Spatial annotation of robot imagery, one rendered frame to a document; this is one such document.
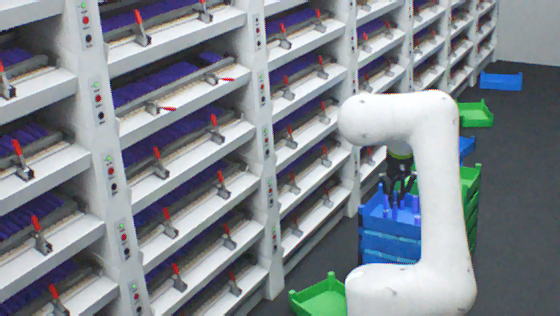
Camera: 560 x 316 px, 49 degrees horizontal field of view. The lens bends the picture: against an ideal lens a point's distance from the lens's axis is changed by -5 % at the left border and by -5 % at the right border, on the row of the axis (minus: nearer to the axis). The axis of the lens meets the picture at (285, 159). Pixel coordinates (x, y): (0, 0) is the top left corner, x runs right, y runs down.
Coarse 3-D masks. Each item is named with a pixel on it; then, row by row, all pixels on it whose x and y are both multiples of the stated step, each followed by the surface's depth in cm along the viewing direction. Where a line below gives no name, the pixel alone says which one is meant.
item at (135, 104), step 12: (228, 60) 201; (204, 72) 191; (216, 72) 195; (168, 84) 179; (180, 84) 182; (192, 84) 186; (144, 96) 171; (156, 96) 174; (120, 108) 164; (132, 108) 167
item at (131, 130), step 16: (208, 48) 209; (224, 48) 206; (240, 64) 205; (240, 80) 201; (176, 96) 180; (192, 96) 182; (208, 96) 188; (144, 112) 169; (176, 112) 176; (192, 112) 184; (128, 128) 161; (144, 128) 166; (160, 128) 173; (128, 144) 162
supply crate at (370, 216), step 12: (396, 192) 233; (372, 204) 230; (408, 204) 232; (360, 216) 220; (372, 216) 218; (408, 216) 226; (420, 216) 226; (372, 228) 220; (384, 228) 217; (396, 228) 215; (408, 228) 212; (420, 228) 210
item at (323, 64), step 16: (320, 48) 269; (288, 64) 252; (304, 64) 255; (320, 64) 251; (336, 64) 267; (272, 80) 237; (288, 80) 239; (304, 80) 247; (320, 80) 251; (336, 80) 261; (272, 96) 230; (288, 96) 231; (304, 96) 238; (272, 112) 220; (288, 112) 231
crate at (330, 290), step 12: (312, 288) 238; (324, 288) 242; (336, 288) 241; (300, 300) 236; (312, 300) 238; (324, 300) 237; (336, 300) 237; (300, 312) 228; (312, 312) 231; (324, 312) 231; (336, 312) 230
